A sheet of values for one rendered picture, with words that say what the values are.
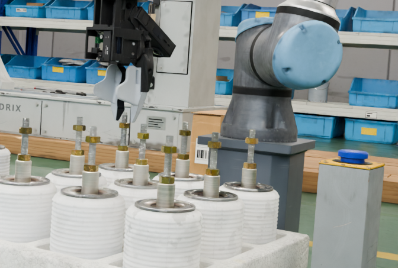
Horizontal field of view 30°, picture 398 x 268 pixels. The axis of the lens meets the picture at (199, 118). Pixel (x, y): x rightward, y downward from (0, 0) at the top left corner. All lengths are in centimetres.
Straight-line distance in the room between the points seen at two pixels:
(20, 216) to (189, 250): 25
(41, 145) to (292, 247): 230
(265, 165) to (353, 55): 798
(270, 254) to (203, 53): 224
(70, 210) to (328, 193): 34
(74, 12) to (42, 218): 548
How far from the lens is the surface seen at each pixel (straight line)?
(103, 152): 315
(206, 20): 325
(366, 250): 102
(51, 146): 329
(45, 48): 1111
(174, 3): 316
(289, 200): 142
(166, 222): 88
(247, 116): 140
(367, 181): 98
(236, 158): 140
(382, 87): 600
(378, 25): 553
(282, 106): 142
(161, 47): 127
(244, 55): 141
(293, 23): 129
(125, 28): 122
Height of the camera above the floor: 42
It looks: 4 degrees down
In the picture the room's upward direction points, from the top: 4 degrees clockwise
